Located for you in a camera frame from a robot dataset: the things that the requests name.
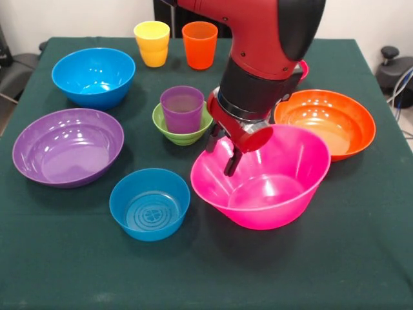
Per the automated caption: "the orange plastic cup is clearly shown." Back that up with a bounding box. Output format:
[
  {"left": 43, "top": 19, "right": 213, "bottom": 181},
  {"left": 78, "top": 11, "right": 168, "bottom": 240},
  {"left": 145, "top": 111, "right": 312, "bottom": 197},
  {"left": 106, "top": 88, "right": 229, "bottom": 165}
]
[{"left": 181, "top": 21, "right": 219, "bottom": 70}]

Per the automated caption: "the green plastic bowl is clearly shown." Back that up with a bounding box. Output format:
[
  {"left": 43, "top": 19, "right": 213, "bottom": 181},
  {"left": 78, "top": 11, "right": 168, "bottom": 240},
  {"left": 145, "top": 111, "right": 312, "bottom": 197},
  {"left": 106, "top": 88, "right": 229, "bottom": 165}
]
[{"left": 152, "top": 100, "right": 214, "bottom": 146}]

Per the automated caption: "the yellow plastic cup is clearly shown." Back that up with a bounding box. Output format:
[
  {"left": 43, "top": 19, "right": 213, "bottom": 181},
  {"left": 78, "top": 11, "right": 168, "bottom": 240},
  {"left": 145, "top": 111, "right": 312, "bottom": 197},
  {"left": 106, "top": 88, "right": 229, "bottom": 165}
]
[{"left": 133, "top": 20, "right": 171, "bottom": 68}]

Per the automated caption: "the orange plastic bowl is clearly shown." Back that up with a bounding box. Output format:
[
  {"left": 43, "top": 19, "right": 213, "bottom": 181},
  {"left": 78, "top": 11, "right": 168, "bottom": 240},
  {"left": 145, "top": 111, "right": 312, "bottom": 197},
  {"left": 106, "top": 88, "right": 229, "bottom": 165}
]
[{"left": 274, "top": 89, "right": 377, "bottom": 163}]

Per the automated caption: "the purple plastic cup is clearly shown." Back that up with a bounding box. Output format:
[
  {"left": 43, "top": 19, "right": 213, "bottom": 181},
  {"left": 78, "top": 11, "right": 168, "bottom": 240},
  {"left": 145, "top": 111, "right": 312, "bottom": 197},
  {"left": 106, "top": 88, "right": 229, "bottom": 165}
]
[{"left": 160, "top": 86, "right": 205, "bottom": 135}]

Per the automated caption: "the purple plastic bowl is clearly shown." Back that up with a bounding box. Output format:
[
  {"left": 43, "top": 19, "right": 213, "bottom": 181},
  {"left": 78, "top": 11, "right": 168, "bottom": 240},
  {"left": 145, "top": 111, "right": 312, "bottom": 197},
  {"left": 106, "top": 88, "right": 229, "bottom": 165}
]
[{"left": 12, "top": 108, "right": 125, "bottom": 189}]

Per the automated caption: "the pink plastic bowl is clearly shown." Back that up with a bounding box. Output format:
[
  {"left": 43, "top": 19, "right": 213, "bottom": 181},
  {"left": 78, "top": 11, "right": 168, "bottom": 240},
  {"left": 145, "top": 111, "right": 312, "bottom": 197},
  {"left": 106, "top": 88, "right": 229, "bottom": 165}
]
[{"left": 190, "top": 124, "right": 332, "bottom": 231}]

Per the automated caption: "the grey and blue cable bundle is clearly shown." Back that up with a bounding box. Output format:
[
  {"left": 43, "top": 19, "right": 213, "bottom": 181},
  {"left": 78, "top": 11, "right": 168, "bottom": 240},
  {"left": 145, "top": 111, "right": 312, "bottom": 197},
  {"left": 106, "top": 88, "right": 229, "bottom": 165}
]
[{"left": 386, "top": 66, "right": 413, "bottom": 112}]

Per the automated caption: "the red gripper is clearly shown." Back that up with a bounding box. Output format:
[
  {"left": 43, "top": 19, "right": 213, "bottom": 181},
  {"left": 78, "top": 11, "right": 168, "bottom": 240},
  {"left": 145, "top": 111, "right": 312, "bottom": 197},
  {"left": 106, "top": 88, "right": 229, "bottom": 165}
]
[{"left": 206, "top": 90, "right": 274, "bottom": 178}]

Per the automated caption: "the large blue plastic bowl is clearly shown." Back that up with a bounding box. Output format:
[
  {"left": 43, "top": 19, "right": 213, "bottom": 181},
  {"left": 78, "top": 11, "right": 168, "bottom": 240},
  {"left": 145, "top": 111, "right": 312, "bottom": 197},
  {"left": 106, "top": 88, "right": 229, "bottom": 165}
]
[{"left": 51, "top": 47, "right": 136, "bottom": 111}]

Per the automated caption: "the small blue plastic bowl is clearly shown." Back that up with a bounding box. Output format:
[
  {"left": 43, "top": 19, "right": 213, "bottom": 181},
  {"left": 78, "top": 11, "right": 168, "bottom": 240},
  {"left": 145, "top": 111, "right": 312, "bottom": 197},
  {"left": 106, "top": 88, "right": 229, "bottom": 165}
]
[{"left": 108, "top": 167, "right": 192, "bottom": 242}]

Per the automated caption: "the dark green tablecloth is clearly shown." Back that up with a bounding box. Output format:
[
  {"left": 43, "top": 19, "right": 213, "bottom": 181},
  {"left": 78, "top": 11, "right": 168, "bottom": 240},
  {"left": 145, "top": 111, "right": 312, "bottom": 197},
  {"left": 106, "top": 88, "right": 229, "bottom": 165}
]
[{"left": 0, "top": 36, "right": 413, "bottom": 310}]

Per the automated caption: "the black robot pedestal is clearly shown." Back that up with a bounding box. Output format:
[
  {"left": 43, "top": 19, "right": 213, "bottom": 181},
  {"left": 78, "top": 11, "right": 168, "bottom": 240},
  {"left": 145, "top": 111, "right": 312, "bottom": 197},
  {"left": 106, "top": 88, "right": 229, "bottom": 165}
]
[{"left": 154, "top": 0, "right": 233, "bottom": 39}]

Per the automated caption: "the black chair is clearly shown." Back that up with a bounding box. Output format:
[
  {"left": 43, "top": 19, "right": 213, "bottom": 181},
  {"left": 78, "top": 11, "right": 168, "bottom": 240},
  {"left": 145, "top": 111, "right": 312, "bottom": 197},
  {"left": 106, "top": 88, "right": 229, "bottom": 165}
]
[{"left": 0, "top": 24, "right": 48, "bottom": 104}]

